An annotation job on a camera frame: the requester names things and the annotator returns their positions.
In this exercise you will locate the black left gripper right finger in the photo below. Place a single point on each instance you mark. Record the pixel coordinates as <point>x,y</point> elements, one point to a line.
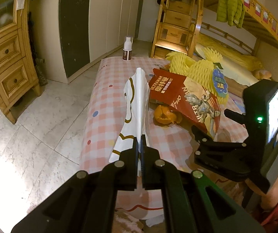
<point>191,201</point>

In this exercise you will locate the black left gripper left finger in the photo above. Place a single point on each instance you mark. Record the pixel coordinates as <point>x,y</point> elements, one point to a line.
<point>86,202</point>

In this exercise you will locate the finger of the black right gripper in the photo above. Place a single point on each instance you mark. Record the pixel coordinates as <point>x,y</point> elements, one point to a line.
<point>235,116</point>
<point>200,136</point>

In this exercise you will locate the red Ultraman paper bag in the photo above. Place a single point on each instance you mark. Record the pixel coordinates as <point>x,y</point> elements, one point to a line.
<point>181,94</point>

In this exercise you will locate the yellow foam fruit net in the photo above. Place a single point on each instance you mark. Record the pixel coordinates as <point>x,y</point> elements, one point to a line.
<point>199,71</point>

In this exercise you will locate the white plastic bag brown lines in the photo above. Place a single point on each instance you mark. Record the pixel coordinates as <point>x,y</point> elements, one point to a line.
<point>136,123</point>

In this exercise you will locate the operator right hand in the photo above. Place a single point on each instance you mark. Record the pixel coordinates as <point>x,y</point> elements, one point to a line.
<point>269,200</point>

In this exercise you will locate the pink checkered tablecloth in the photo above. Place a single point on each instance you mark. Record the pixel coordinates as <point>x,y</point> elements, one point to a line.
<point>105,119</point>

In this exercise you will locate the plush toy on bed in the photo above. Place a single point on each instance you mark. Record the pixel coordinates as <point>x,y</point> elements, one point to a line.
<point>262,74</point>

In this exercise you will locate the yellow blanket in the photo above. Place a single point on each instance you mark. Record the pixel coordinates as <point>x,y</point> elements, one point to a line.
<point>249,62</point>

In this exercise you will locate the wooden bunk bed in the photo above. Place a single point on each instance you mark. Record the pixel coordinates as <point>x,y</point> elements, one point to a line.
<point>266,53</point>

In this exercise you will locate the green puffer jacket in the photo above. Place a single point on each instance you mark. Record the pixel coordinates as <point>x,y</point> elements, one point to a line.
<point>231,12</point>

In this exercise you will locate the wooden stair drawers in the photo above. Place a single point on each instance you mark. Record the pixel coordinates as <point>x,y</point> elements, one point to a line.
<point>177,27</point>

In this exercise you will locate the white brown spray bottle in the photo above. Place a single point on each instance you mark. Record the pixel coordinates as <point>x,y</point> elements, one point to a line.
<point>127,48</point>

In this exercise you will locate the white wardrobe with round holes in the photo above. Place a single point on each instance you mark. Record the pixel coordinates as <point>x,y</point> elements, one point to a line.
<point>90,29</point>

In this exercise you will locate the wooden cabinet with drawers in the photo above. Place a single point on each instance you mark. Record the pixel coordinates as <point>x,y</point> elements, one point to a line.
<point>17,70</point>

